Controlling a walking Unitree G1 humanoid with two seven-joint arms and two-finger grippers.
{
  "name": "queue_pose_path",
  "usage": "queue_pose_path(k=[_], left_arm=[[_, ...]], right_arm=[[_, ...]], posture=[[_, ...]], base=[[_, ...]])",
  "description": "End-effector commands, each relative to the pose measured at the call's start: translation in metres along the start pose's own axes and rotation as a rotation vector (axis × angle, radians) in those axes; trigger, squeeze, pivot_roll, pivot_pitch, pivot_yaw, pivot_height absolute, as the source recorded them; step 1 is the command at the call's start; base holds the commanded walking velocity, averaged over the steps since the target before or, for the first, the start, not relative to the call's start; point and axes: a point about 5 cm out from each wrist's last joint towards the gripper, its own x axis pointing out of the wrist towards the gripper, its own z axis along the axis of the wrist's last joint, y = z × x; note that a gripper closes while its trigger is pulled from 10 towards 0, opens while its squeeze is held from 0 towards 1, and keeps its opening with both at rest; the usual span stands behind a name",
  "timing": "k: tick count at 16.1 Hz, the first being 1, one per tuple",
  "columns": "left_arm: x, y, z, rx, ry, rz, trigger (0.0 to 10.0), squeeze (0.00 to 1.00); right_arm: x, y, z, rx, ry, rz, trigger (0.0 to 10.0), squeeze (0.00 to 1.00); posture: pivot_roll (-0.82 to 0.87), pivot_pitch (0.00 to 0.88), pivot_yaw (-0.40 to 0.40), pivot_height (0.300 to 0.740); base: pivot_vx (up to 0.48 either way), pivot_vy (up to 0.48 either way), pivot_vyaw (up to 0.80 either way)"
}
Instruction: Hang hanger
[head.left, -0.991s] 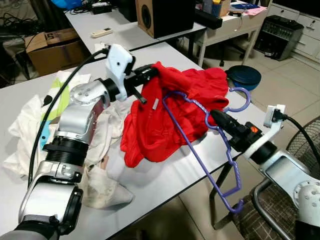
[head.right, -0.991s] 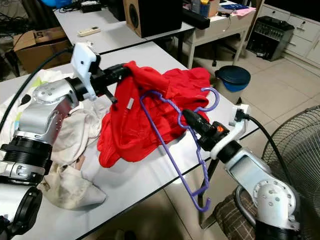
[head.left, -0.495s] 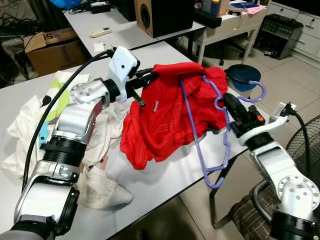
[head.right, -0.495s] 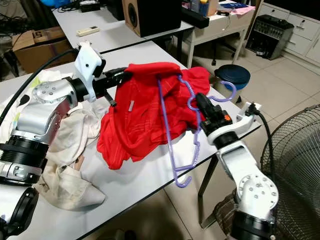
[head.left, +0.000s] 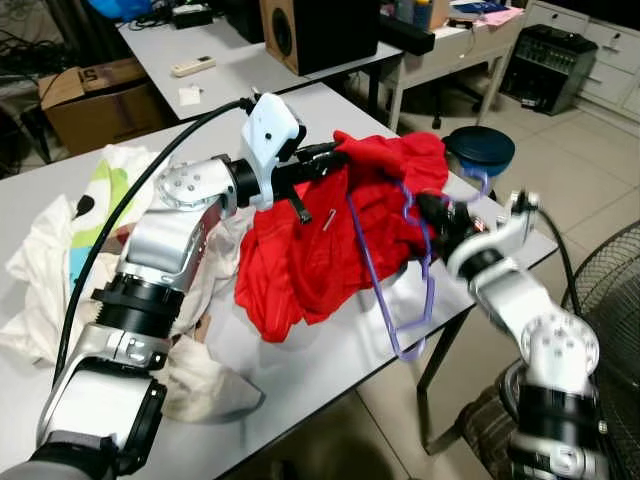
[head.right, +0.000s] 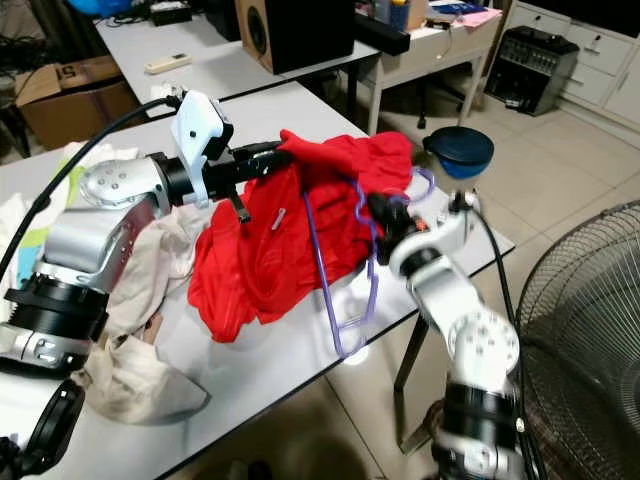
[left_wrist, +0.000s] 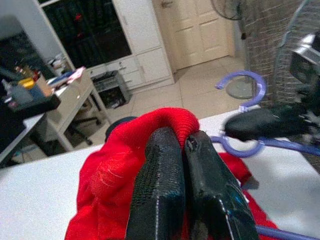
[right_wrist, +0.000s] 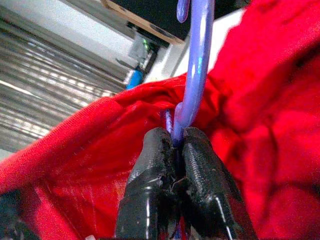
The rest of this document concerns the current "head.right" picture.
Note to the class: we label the long black speaker bar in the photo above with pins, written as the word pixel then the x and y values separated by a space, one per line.
pixel 380 35

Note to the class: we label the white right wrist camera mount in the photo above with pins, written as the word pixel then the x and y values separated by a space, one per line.
pixel 445 235

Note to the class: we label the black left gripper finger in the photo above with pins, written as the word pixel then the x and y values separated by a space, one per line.
pixel 265 153
pixel 268 170

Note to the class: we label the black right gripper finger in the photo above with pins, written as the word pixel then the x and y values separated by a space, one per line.
pixel 391 203
pixel 378 212

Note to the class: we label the white side table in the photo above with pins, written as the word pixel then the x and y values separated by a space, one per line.
pixel 440 50

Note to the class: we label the beige remote control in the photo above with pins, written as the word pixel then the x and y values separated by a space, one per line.
pixel 168 65

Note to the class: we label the black floor fan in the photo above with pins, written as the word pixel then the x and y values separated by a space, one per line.
pixel 580 340

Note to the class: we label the blue bag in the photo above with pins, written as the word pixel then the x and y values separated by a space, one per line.
pixel 98 7

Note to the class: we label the open brown cardboard box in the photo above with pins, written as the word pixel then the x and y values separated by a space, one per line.
pixel 80 100

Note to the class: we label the red knit shirt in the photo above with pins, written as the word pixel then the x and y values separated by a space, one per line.
pixel 260 260

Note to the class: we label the pink cloth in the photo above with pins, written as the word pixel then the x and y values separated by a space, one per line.
pixel 478 16

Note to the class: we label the small white paper card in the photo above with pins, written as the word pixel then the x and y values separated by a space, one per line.
pixel 160 92

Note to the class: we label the white drawer cabinet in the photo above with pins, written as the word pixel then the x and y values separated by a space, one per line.
pixel 610 60

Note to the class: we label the wooden loudspeaker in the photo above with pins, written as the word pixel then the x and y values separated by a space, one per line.
pixel 295 35

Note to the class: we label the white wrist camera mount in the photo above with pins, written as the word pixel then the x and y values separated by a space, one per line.
pixel 195 130
pixel 445 235

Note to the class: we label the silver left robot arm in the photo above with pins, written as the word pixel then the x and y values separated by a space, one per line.
pixel 90 240

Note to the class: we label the white desk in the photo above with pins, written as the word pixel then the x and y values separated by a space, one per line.
pixel 125 50

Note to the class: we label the cream garment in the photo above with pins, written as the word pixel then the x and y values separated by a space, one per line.
pixel 150 385

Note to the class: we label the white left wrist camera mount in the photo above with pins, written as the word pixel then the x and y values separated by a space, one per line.
pixel 195 130

